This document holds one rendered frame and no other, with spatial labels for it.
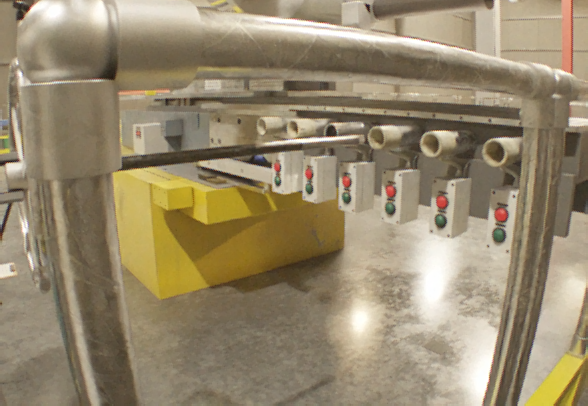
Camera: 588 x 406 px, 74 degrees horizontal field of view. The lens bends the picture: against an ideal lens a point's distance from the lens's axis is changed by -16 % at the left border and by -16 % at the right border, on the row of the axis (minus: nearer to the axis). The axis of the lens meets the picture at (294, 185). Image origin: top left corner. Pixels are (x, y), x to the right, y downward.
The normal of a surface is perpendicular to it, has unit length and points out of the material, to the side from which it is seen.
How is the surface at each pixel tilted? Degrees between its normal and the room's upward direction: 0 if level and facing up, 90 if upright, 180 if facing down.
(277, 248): 90
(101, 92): 90
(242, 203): 90
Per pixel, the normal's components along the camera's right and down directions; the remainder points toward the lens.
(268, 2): 0.63, 0.15
